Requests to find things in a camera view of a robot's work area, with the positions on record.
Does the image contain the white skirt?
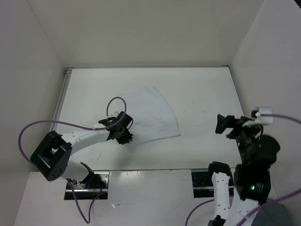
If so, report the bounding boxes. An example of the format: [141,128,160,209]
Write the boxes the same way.
[117,85,181,146]

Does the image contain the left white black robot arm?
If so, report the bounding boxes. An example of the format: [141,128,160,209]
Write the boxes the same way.
[30,111,133,188]

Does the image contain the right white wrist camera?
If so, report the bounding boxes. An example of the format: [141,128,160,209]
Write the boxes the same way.
[242,107,273,127]

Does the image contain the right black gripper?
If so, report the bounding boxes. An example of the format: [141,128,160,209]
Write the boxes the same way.
[215,112,262,160]

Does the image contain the grey cloth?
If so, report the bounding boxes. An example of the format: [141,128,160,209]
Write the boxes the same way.
[252,199,294,226]

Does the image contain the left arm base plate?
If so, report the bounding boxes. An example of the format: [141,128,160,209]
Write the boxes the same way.
[71,171,110,200]

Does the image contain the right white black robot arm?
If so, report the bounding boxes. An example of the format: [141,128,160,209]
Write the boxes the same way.
[206,110,280,226]

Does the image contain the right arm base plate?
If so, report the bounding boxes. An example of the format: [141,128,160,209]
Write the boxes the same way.
[191,168,237,199]

